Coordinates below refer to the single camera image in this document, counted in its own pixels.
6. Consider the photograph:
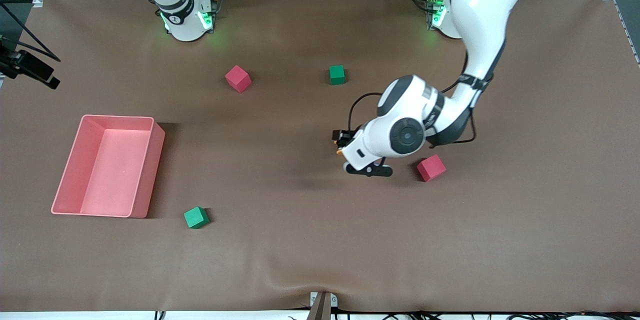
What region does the pink foam cube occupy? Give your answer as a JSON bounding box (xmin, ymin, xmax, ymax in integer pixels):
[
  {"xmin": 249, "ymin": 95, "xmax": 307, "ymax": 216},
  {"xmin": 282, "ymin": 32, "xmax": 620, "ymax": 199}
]
[
  {"xmin": 224, "ymin": 64, "xmax": 252, "ymax": 94},
  {"xmin": 416, "ymin": 154, "xmax": 448, "ymax": 183}
]

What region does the brown table mat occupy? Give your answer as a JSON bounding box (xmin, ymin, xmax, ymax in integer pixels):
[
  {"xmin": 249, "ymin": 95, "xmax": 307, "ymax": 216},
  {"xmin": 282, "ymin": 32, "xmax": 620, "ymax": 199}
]
[{"xmin": 0, "ymin": 0, "xmax": 640, "ymax": 314}]

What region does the pink plastic bin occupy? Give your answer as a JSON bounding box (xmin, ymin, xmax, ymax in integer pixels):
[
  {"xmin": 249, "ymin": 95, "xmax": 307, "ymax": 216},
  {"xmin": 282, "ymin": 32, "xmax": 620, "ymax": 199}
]
[{"xmin": 50, "ymin": 114, "xmax": 166, "ymax": 219}]

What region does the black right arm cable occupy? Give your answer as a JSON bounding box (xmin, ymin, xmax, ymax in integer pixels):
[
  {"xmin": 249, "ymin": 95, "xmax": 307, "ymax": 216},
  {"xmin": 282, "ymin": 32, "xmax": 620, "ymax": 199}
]
[{"xmin": 0, "ymin": 2, "xmax": 62, "ymax": 63}]

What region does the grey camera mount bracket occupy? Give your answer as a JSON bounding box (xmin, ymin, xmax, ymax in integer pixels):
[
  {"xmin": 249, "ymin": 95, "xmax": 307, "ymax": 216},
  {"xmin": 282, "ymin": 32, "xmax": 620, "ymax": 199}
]
[{"xmin": 306, "ymin": 291, "xmax": 339, "ymax": 320}]

